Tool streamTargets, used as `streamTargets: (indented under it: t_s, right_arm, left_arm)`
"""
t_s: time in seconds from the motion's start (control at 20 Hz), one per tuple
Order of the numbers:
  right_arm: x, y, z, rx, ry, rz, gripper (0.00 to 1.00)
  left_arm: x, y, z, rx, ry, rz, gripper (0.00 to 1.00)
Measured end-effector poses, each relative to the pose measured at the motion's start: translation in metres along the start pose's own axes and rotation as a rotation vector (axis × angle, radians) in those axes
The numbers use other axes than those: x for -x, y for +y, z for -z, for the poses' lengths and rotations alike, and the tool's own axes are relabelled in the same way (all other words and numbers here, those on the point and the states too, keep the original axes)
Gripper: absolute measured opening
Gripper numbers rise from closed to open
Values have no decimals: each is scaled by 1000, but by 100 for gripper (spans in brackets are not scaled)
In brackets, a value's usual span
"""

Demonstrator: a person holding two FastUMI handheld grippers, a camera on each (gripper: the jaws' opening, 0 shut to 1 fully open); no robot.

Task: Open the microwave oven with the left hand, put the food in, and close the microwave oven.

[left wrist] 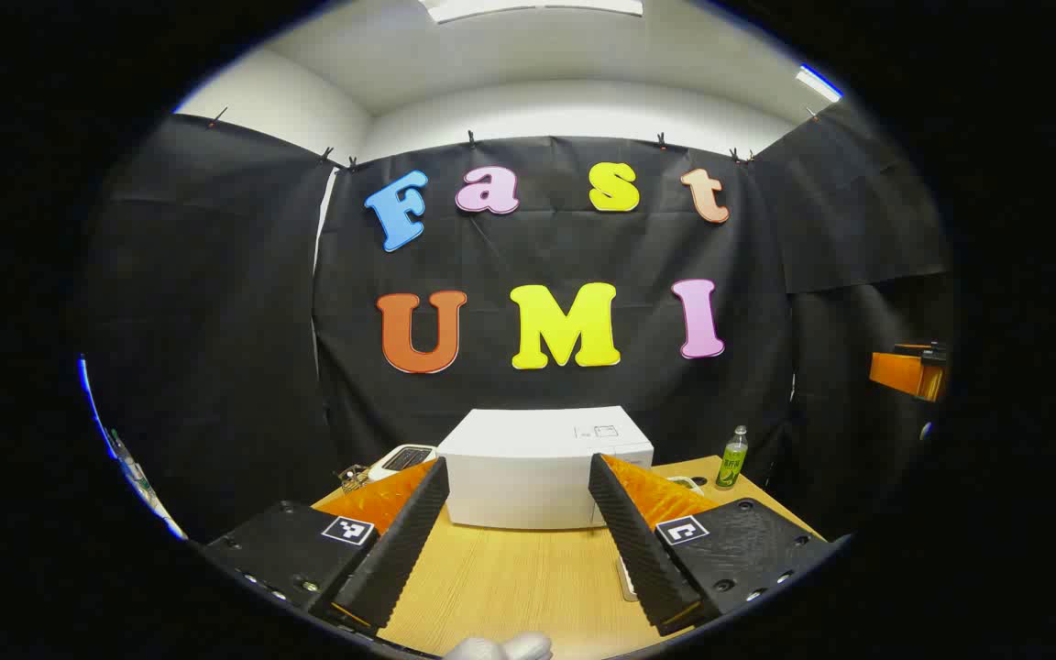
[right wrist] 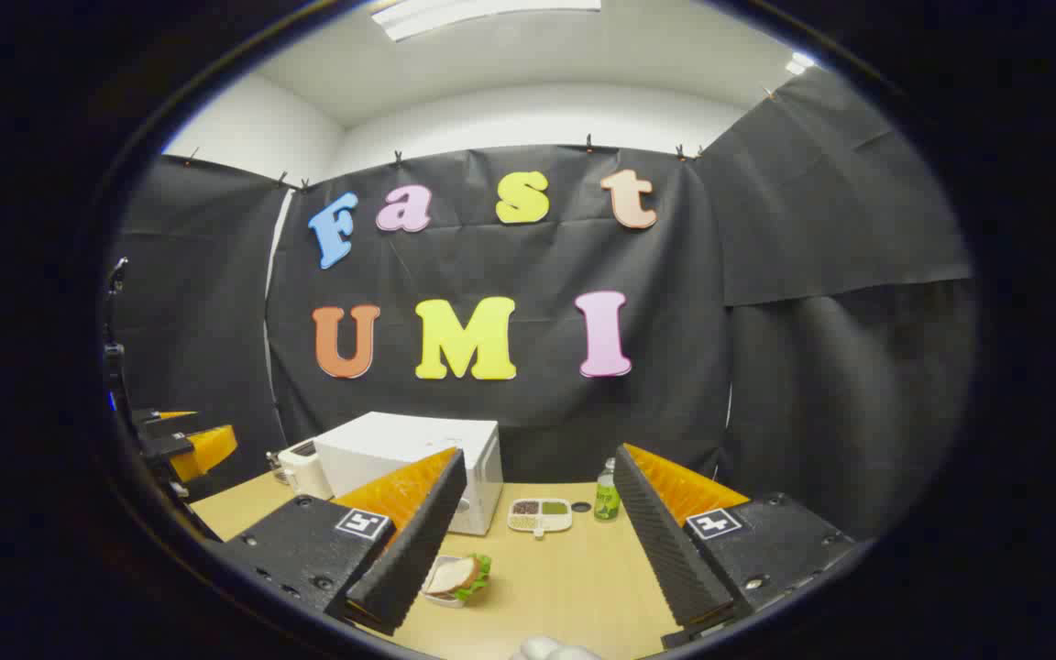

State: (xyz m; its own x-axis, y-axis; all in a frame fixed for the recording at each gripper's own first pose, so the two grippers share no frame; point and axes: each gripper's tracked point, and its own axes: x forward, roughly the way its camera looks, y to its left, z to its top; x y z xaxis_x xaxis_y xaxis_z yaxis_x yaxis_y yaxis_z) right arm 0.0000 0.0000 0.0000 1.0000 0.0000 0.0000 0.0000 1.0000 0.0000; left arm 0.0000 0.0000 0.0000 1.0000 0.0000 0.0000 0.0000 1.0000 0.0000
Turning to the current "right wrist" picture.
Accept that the white bread lettuce sandwich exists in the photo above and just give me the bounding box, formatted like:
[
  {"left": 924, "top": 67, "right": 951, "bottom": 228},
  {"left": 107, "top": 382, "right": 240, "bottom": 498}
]
[{"left": 425, "top": 553, "right": 493, "bottom": 603}]

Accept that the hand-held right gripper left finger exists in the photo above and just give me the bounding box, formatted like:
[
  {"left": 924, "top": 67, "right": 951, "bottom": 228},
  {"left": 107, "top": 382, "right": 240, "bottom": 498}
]
[{"left": 212, "top": 446, "right": 469, "bottom": 637}]

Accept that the white toaster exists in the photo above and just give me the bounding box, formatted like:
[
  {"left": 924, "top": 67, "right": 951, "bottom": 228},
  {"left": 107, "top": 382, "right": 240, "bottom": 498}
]
[{"left": 277, "top": 439, "right": 335, "bottom": 501}]

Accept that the white sectioned grain plate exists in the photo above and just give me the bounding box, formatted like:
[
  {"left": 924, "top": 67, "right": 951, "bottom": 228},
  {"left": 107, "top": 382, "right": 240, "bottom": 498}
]
[{"left": 507, "top": 498, "right": 574, "bottom": 538}]

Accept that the white microwave oven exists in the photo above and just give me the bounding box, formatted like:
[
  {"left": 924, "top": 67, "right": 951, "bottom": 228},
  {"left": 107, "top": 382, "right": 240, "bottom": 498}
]
[{"left": 313, "top": 412, "right": 504, "bottom": 537}]

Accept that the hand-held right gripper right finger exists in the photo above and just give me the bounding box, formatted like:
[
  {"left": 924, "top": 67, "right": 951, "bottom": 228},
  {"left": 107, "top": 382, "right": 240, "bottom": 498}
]
[{"left": 613, "top": 443, "right": 859, "bottom": 650}]

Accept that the white rectangular tray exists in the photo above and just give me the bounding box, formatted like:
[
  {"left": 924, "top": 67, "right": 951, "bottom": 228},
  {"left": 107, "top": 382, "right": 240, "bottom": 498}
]
[{"left": 420, "top": 555, "right": 483, "bottom": 609}]

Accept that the green label drink bottle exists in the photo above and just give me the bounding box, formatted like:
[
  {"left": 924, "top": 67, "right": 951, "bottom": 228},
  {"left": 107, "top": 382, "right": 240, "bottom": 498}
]
[{"left": 593, "top": 458, "right": 622, "bottom": 523}]

